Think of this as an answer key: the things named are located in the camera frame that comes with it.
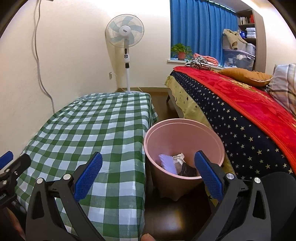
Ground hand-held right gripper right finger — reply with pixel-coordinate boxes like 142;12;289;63
193;151;271;241

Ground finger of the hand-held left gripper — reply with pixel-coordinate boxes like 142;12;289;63
0;151;14;167
0;153;31;183

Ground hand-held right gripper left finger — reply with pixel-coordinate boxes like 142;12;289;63
25;152;105;241

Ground large black wrapper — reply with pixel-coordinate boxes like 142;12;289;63
178;162;200;177

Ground white tissue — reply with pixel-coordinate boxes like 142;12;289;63
171;153;185;164

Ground pink plastic bin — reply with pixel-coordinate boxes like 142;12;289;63
143;119;225;202

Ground green checked tablecloth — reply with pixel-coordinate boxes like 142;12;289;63
15;92;158;241

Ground dark star-print bed cover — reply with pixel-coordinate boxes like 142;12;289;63
165;71;296;207

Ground red blanket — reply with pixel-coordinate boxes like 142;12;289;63
173;66;296;174

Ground orange pillow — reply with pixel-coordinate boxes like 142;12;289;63
218;68;273;87

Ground black white striped cloth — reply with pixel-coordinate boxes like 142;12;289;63
185;57;211;71

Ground plaid grey pillow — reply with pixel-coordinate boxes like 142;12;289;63
267;63;296;116

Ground clear plastic storage box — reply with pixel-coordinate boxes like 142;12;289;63
223;48;257;71

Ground potted green plant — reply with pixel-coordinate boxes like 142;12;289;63
171;44;193;60

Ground beige coat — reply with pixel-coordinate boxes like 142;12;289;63
222;29;248;50

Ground blue curtain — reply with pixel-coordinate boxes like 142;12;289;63
169;0;238;66

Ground white standing fan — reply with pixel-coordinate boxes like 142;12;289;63
105;14;145;93

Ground wooden bookshelf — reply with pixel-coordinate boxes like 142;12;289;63
237;9;265;70

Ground grey wall cable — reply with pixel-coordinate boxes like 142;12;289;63
32;0;56;114

